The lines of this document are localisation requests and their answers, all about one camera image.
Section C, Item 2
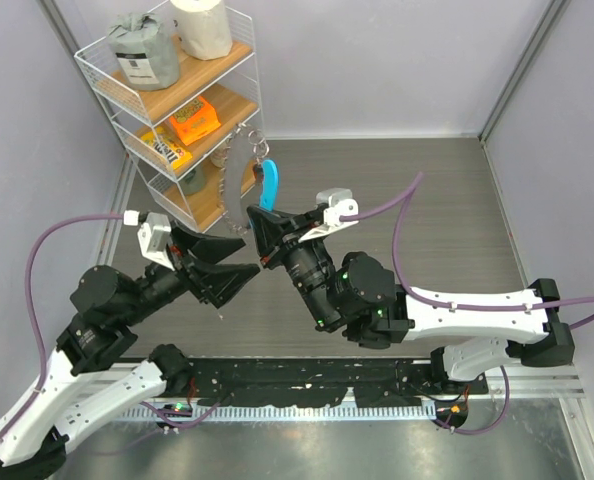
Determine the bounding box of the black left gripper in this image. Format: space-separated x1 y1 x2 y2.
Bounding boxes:
122 219 262 324

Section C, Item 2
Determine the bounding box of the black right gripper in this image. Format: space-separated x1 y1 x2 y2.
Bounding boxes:
248 205 342 332

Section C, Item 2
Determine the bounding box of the metal key organizer blue handle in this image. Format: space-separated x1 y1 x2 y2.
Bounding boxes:
219 122 280 236

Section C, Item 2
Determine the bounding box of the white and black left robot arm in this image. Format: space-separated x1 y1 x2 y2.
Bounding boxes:
0 225 260 479

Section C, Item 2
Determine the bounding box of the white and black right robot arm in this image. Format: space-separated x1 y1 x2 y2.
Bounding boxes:
247 200 575 394

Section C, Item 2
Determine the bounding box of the grey green cup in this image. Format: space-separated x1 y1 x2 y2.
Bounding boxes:
179 165 207 196

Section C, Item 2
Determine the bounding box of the white patterned cup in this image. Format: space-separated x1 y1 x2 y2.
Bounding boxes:
210 139 231 169

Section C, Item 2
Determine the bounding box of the orange snack box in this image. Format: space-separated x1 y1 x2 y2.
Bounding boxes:
166 96 221 146

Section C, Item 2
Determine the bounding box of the yellow candy bag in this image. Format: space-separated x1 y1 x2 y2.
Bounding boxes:
140 126 193 170

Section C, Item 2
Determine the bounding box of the white paper towel roll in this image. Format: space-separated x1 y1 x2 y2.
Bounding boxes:
171 0 233 61

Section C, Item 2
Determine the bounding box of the grey wrapped paper roll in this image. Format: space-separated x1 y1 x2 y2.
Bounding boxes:
107 12 180 91

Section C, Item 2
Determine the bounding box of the white wire wooden shelf rack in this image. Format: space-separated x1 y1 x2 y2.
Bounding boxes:
74 1 267 232

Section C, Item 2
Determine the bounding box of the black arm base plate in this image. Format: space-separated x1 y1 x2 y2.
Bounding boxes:
132 355 489 409

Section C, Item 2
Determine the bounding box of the white slotted cable duct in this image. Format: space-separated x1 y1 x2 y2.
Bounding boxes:
64 402 437 423

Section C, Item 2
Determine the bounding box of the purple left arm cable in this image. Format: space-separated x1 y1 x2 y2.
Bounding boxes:
0 212 138 466

